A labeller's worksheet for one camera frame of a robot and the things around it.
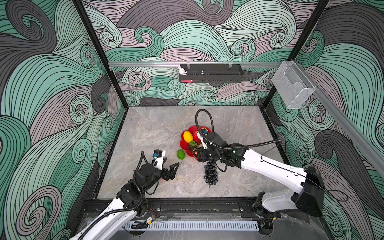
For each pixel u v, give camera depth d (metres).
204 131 0.67
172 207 0.75
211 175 0.82
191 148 0.91
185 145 0.95
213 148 0.57
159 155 0.65
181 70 0.86
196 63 0.95
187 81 0.90
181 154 0.92
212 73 0.95
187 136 0.91
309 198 0.38
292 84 0.78
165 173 0.66
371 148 0.52
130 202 0.53
